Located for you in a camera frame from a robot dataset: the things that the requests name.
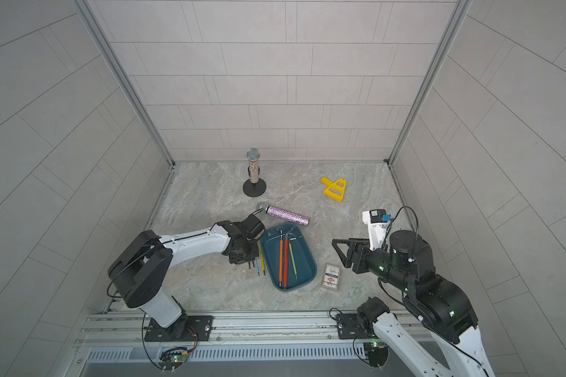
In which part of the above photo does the small framed card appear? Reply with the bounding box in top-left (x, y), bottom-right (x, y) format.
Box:
top-left (322, 262), bottom-right (341, 292)

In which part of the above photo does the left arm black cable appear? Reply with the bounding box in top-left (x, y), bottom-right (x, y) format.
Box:
top-left (105, 206), bottom-right (265, 300)

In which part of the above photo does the purple glitter microphone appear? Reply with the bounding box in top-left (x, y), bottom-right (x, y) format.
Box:
top-left (257, 203), bottom-right (310, 227)

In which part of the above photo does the orange sleeved hex key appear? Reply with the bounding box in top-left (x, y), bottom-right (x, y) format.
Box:
top-left (278, 230), bottom-right (284, 288)

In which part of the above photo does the green sleeved hex key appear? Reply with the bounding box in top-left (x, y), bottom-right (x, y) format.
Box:
top-left (287, 237), bottom-right (297, 278)

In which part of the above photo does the yellow plastic triangle bracket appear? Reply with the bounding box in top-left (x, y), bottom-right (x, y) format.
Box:
top-left (321, 177), bottom-right (347, 203)

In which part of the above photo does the red sleeved hex key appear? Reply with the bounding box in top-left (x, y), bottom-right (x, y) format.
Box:
top-left (282, 234), bottom-right (289, 289)

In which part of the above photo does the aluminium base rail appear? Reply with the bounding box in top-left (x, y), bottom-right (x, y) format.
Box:
top-left (73, 309), bottom-right (389, 363)

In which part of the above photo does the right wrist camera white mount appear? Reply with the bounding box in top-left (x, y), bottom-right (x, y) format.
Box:
top-left (362, 209), bottom-right (391, 251)

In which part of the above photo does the teal plastic storage tray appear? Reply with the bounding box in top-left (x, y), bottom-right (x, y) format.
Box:
top-left (260, 223), bottom-right (317, 292)

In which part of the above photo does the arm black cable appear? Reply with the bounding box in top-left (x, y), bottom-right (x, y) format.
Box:
top-left (105, 206), bottom-right (265, 300)
top-left (376, 205), bottom-right (491, 377)

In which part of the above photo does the silver microphone on black stand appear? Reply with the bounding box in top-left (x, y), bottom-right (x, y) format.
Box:
top-left (243, 148), bottom-right (267, 197)

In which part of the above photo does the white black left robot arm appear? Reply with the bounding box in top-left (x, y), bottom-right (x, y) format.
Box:
top-left (108, 214), bottom-right (265, 339)

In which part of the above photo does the yellow sleeved hex key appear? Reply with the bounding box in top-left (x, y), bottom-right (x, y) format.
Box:
top-left (258, 241), bottom-right (266, 276)

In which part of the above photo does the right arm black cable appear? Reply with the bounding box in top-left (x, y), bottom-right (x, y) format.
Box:
top-left (376, 205), bottom-right (491, 377)

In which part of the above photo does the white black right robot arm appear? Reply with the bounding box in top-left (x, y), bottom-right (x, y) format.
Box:
top-left (332, 230), bottom-right (495, 376)

